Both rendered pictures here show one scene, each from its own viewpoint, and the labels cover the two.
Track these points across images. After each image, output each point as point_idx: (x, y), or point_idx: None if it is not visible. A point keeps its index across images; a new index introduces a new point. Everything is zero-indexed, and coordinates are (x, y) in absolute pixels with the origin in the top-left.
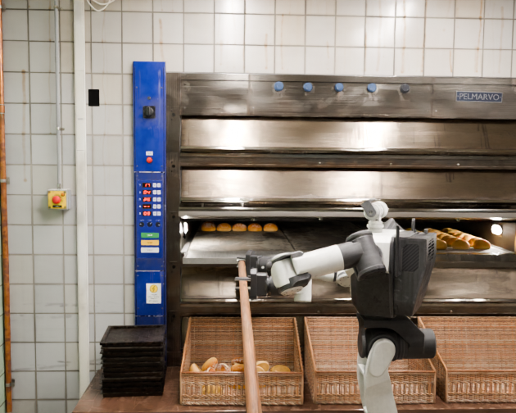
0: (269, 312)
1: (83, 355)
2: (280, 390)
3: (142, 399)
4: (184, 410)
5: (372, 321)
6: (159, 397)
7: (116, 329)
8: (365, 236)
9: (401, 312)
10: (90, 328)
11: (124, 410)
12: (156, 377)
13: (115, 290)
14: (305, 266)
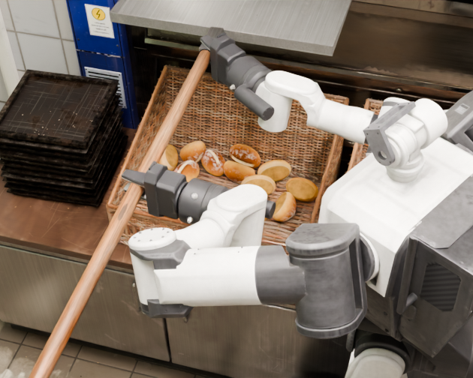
0: (306, 77)
1: (11, 87)
2: (284, 236)
3: (65, 212)
4: (115, 256)
5: (364, 322)
6: (92, 210)
7: (37, 82)
8: (319, 260)
9: (414, 343)
10: (14, 51)
11: (29, 239)
12: (84, 187)
13: (39, 3)
14: (174, 295)
